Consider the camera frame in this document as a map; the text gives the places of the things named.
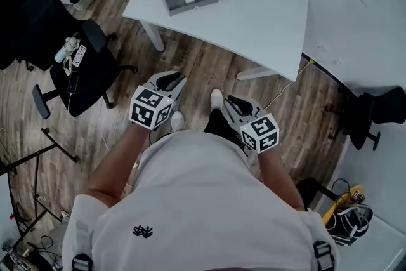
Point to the person's white shoe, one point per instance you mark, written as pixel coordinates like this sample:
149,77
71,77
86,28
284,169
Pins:
177,120
216,98

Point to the person's right forearm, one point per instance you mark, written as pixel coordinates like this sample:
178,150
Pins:
279,177

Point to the white table leg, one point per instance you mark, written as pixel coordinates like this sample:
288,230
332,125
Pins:
153,36
257,73

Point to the person's left forearm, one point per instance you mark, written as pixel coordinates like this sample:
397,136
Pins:
117,162

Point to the black smartphone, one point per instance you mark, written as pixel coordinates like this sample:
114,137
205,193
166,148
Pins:
73,82

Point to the person's white shirt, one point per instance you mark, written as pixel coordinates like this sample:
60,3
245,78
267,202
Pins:
203,200

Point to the black metal stand frame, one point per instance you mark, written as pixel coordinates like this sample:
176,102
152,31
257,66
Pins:
38,155

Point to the white card with black squares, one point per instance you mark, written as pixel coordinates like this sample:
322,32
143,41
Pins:
79,56

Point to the black office chair with items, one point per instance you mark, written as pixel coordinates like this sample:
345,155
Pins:
92,82

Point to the person's left white shoe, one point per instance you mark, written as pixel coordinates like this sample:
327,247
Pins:
177,120

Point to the pale green bottle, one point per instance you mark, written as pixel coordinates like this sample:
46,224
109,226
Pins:
61,54

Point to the person's right white shoe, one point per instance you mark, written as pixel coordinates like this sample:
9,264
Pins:
216,98

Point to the yellow tool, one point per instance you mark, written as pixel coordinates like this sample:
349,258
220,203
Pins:
339,203

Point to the small white plush charm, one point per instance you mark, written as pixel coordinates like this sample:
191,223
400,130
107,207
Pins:
72,41

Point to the black swivel chair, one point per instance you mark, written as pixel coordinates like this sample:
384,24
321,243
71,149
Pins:
377,108

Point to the person's black trousers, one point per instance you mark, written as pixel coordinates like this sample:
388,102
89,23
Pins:
219,123

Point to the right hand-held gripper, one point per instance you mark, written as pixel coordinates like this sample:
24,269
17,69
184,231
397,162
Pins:
260,133

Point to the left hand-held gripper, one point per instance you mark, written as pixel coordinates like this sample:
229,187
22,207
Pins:
146,108

